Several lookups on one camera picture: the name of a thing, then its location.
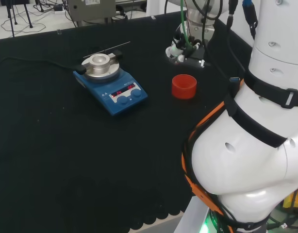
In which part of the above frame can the orange cable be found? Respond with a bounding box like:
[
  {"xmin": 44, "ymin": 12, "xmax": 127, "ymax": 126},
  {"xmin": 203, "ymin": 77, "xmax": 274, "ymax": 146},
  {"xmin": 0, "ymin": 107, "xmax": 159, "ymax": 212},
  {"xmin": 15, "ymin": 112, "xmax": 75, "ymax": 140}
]
[{"xmin": 181, "ymin": 77, "xmax": 245, "ymax": 233}]

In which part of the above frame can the heater with blue base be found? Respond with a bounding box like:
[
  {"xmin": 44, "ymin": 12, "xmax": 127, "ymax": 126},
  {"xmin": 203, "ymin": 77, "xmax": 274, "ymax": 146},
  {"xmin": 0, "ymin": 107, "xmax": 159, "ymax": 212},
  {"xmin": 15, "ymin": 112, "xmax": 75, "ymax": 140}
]
[{"xmin": 73, "ymin": 50, "xmax": 149, "ymax": 117}]

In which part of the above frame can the black heater power cable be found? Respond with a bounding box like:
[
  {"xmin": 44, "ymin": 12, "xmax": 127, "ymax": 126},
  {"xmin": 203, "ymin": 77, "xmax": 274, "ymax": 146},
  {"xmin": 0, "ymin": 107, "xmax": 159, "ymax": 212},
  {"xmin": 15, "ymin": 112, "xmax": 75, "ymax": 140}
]
[{"xmin": 0, "ymin": 56, "xmax": 78, "ymax": 71}]

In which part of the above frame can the yellow stop button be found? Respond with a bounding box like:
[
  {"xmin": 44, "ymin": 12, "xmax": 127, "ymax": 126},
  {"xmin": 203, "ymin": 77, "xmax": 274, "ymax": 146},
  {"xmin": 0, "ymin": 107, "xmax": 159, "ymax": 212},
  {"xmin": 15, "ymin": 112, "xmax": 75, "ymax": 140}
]
[{"xmin": 281, "ymin": 183, "xmax": 298, "ymax": 215}]

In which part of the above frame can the clear glass round-bottom flask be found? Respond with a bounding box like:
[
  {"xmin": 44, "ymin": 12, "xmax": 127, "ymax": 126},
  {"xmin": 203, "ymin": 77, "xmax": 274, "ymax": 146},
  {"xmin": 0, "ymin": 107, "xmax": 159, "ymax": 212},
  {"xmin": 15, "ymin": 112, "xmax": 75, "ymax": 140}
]
[{"xmin": 165, "ymin": 45, "xmax": 182, "ymax": 64}]

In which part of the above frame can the grey metal box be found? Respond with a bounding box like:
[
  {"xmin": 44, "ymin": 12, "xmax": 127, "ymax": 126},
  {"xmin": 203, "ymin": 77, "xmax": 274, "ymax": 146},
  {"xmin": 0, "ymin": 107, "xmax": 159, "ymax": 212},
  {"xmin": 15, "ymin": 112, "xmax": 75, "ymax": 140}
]
[{"xmin": 67, "ymin": 0, "xmax": 117, "ymax": 27}]

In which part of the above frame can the black bench cloth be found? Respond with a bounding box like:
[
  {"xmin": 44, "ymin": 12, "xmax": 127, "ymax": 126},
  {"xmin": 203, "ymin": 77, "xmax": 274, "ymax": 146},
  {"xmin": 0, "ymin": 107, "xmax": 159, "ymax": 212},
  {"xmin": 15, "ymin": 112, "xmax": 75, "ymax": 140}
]
[{"xmin": 0, "ymin": 11, "xmax": 254, "ymax": 231}]

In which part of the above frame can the red flask support ring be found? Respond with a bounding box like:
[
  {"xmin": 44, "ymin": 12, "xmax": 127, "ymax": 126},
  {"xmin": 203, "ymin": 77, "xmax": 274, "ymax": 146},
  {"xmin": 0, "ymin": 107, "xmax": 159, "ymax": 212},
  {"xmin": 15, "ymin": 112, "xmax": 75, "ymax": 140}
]
[{"xmin": 171, "ymin": 74, "xmax": 197, "ymax": 100}]

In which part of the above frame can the black tripod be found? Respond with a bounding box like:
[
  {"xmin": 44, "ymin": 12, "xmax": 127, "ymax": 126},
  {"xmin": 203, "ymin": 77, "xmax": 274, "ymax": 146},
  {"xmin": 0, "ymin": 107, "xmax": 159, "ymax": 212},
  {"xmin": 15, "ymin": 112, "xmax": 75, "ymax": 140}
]
[{"xmin": 5, "ymin": 0, "xmax": 33, "ymax": 37}]

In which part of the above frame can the thin metal probe rod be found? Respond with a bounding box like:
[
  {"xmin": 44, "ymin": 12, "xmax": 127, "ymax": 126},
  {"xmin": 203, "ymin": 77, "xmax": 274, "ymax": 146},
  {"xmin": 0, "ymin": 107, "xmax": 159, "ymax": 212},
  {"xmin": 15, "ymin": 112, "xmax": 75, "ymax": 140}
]
[{"xmin": 83, "ymin": 41, "xmax": 131, "ymax": 59}]

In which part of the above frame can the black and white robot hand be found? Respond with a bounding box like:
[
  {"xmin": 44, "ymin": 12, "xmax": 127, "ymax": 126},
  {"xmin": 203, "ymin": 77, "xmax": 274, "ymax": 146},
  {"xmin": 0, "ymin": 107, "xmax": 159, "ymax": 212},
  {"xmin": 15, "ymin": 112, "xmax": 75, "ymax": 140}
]
[{"xmin": 168, "ymin": 33, "xmax": 197, "ymax": 65}]

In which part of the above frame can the green cable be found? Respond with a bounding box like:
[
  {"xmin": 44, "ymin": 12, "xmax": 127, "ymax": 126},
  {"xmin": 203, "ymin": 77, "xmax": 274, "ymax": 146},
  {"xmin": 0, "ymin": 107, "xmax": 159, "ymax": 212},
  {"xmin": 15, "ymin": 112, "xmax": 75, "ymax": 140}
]
[{"xmin": 180, "ymin": 0, "xmax": 196, "ymax": 53}]

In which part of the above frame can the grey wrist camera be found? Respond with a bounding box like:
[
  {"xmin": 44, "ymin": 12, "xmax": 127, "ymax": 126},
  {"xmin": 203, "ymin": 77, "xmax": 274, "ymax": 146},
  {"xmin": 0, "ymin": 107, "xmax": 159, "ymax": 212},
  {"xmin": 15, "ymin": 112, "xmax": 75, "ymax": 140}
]
[{"xmin": 187, "ymin": 46, "xmax": 206, "ymax": 69}]

